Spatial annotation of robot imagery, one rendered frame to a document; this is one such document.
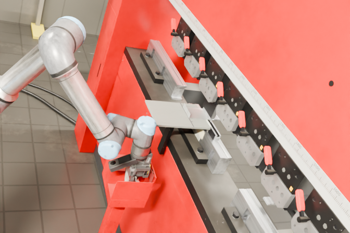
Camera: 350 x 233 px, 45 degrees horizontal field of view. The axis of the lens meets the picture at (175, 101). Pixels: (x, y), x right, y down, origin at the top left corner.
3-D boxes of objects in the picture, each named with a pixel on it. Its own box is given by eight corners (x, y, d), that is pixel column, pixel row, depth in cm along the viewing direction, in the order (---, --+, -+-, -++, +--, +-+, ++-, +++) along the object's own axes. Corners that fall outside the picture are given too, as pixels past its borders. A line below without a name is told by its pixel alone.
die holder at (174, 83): (145, 52, 257) (150, 39, 253) (154, 53, 260) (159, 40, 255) (171, 99, 220) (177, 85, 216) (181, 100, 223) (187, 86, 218)
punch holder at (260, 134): (234, 142, 164) (251, 108, 156) (251, 143, 168) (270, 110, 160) (252, 169, 153) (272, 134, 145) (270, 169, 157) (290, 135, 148)
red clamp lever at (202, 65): (199, 56, 186) (201, 77, 183) (207, 57, 188) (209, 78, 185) (197, 57, 187) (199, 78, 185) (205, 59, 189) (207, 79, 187)
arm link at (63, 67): (49, 33, 126) (127, 156, 145) (62, 21, 136) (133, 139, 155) (20, 47, 130) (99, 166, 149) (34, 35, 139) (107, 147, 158)
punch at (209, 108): (200, 108, 196) (208, 92, 192) (204, 109, 197) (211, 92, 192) (209, 122, 189) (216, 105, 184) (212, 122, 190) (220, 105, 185)
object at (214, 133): (196, 113, 198) (198, 107, 197) (201, 113, 200) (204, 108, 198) (213, 140, 184) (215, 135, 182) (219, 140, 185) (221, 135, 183)
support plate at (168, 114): (144, 101, 188) (145, 99, 187) (195, 105, 200) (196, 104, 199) (156, 126, 174) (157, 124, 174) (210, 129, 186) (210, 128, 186)
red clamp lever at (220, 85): (217, 80, 171) (219, 103, 168) (226, 81, 173) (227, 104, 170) (215, 81, 172) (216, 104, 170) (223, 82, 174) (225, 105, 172)
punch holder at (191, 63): (183, 63, 209) (194, 34, 200) (197, 65, 212) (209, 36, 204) (193, 79, 197) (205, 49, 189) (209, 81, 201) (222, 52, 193)
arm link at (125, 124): (102, 123, 153) (131, 131, 153) (110, 107, 163) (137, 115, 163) (99, 139, 157) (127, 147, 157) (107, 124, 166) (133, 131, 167)
